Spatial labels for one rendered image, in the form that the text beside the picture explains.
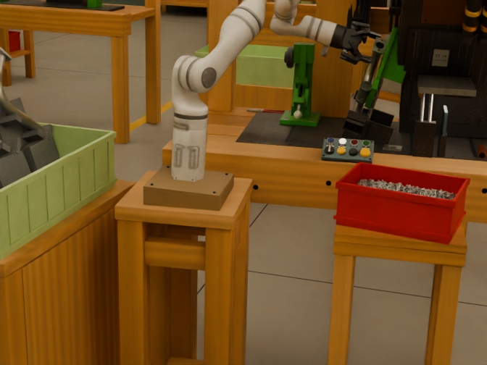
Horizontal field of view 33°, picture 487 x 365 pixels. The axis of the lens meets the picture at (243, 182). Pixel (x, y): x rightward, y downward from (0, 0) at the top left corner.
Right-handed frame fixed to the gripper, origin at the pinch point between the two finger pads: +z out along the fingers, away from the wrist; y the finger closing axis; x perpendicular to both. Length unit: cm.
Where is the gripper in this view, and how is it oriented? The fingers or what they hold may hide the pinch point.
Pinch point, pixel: (375, 48)
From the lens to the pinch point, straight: 270.3
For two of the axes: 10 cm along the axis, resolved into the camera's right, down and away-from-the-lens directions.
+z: 9.4, 3.2, -0.8
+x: -0.6, 4.1, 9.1
